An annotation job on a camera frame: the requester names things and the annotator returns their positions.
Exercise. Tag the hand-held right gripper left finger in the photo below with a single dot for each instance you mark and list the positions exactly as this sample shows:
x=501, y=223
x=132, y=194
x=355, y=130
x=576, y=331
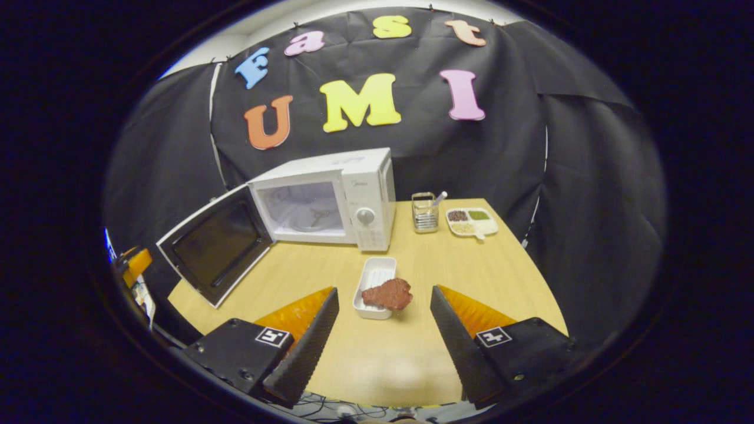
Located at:
x=306, y=347

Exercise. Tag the white rectangular dish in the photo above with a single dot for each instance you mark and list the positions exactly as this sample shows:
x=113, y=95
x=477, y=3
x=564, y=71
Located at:
x=377, y=272

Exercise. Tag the black backdrop cloth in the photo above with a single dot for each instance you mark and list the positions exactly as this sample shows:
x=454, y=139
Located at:
x=500, y=153

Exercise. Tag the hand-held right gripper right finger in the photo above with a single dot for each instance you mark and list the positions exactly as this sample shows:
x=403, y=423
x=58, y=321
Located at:
x=462, y=347

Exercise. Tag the divided plate of spices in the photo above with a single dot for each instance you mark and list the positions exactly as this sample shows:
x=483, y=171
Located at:
x=471, y=222

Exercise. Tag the red meat slice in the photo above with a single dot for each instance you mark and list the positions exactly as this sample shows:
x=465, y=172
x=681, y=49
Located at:
x=389, y=294

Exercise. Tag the white microwave oven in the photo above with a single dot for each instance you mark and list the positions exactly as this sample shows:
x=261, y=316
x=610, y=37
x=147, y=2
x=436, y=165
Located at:
x=371, y=194

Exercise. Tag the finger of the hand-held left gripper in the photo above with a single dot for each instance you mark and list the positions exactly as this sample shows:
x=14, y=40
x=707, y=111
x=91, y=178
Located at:
x=136, y=264

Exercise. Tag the white papers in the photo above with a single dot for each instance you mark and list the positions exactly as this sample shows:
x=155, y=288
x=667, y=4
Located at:
x=144, y=300

